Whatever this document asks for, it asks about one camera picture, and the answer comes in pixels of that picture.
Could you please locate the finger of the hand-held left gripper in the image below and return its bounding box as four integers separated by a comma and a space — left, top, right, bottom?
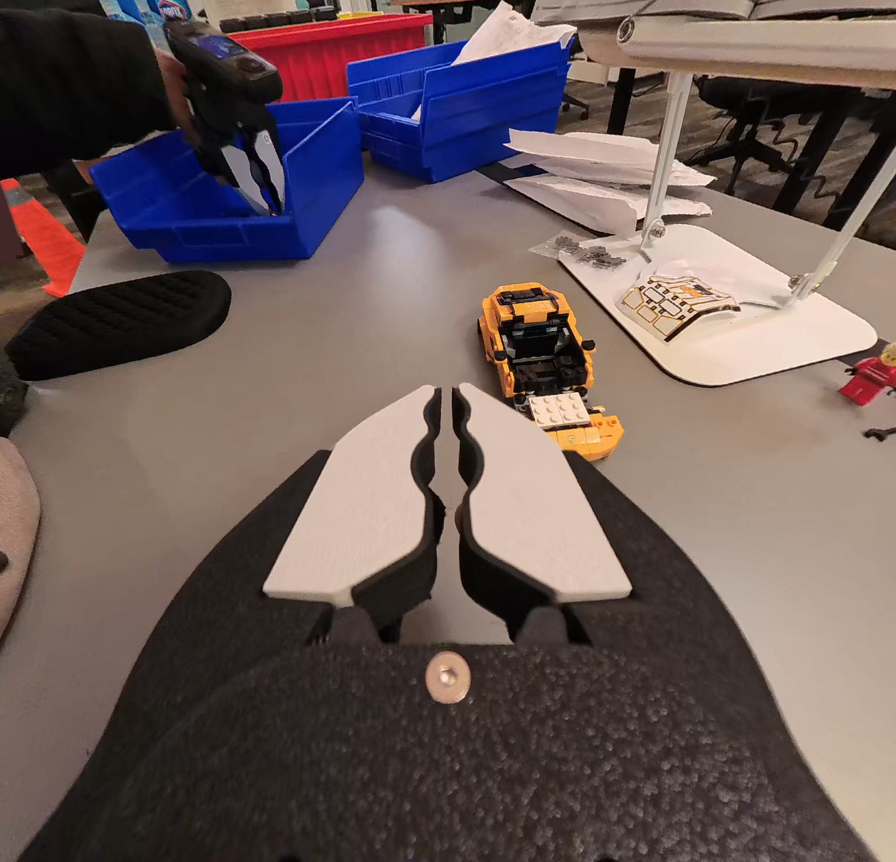
218, 141, 267, 214
252, 130, 287, 218

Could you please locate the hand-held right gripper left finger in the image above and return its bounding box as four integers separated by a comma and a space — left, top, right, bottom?
262, 385, 447, 643

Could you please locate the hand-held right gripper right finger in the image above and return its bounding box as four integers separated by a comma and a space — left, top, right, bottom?
451, 383, 633, 645

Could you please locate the blue plastic bin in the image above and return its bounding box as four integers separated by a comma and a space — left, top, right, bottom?
348, 40, 477, 169
89, 97, 365, 264
420, 36, 575, 183

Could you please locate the person's left forearm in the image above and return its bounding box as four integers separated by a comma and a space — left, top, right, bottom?
0, 7, 177, 179

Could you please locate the orange lego car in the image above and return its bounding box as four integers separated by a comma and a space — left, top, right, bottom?
478, 283, 624, 463

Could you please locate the lego sticker sheet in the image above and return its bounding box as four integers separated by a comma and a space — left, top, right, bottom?
617, 264, 742, 343

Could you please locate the red lego minifigure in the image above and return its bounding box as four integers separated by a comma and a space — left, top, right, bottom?
838, 342, 896, 406

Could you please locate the person's left hand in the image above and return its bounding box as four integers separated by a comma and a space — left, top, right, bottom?
154, 49, 201, 151

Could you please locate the row of black jars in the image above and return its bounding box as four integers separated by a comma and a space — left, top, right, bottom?
219, 7, 338, 35

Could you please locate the red plastic bin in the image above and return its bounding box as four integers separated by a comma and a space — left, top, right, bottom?
227, 14, 434, 104

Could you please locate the black wrist rest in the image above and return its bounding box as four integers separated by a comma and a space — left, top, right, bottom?
6, 271, 232, 382

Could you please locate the orange traffic cone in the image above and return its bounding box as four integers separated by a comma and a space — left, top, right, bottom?
0, 176, 86, 298

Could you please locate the clear bag of black parts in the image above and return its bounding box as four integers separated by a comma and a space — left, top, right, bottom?
528, 231, 627, 270

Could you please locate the white book stand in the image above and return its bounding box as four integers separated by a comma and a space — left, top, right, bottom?
532, 8, 896, 389

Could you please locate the person's beige hoodie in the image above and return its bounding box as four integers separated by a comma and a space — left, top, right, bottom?
0, 437, 42, 639

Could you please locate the black office chair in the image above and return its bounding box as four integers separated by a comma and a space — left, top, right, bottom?
689, 75, 851, 198

